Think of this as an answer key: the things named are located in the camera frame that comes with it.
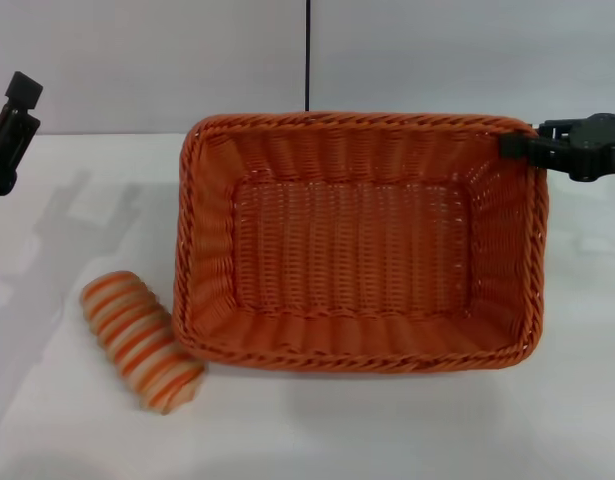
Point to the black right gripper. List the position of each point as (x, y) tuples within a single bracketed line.
[(599, 147)]

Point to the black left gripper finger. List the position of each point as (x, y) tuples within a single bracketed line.
[(9, 130)]

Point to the orange woven plastic basket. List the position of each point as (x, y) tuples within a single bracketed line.
[(347, 260)]

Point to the orange cream striped bread roll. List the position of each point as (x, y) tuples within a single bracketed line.
[(137, 340)]

